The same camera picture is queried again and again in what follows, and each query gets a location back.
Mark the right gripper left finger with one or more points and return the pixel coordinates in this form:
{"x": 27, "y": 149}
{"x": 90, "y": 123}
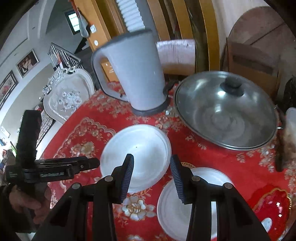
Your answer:
{"x": 68, "y": 219}

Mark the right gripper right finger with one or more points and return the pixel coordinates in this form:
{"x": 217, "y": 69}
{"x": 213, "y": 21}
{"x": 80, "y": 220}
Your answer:
{"x": 235, "y": 219}

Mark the red floral tablecloth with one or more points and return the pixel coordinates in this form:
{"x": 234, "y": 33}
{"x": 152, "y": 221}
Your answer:
{"x": 92, "y": 125}

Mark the red gold-rimmed glass dish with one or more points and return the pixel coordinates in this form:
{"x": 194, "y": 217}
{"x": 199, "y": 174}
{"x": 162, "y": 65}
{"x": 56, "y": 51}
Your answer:
{"x": 272, "y": 206}

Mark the clear plastic food container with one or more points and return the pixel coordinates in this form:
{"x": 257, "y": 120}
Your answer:
{"x": 289, "y": 138}

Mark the steel pan with glass lid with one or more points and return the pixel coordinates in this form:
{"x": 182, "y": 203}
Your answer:
{"x": 226, "y": 109}

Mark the white ornate chair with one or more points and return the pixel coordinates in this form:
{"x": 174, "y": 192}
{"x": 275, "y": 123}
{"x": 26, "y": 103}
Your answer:
{"x": 66, "y": 91}

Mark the framed picture on wall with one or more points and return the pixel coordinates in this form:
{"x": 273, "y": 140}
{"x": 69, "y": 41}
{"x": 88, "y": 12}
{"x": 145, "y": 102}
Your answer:
{"x": 27, "y": 63}

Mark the round wooden board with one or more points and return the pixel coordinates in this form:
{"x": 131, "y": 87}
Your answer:
{"x": 261, "y": 48}

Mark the white electric kettle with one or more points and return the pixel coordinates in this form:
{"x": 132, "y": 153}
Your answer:
{"x": 135, "y": 61}

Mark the person's left hand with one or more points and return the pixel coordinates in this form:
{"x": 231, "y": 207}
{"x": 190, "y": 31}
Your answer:
{"x": 19, "y": 200}

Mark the pink cushioned chair back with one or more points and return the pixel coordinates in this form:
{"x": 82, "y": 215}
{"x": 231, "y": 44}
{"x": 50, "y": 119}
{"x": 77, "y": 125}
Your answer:
{"x": 177, "y": 57}

